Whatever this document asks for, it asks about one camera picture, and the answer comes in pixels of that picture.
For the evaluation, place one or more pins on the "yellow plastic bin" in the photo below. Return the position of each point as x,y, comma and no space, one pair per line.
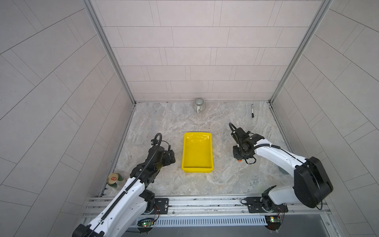
197,153

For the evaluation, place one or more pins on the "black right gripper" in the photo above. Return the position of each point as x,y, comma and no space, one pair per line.
246,157

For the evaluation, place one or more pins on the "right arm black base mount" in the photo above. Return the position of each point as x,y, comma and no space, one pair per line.
263,204

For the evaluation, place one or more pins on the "metal corner frame post left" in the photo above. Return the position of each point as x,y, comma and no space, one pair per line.
107,47

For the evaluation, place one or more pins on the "metal corner frame post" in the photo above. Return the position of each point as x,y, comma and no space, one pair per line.
320,14
107,47

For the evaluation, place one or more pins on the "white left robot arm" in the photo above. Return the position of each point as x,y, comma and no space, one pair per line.
133,200

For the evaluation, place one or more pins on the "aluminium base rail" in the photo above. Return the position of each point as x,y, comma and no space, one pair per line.
224,210

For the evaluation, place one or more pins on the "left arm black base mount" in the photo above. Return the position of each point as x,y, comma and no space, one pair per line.
157,206

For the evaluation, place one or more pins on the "metal corner frame post right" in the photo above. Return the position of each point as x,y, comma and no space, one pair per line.
320,14

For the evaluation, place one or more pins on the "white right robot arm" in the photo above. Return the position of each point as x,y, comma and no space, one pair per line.
311,182

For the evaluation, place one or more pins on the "left green circuit board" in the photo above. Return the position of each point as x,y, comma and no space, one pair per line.
146,223

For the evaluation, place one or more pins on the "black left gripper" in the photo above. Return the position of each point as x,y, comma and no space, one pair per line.
167,160

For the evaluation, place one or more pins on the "green can with red label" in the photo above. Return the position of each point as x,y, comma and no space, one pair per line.
114,179

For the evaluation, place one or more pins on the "striped white ceramic cup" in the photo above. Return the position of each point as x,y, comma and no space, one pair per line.
199,105

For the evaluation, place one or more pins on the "right circuit board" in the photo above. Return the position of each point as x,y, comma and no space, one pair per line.
273,222

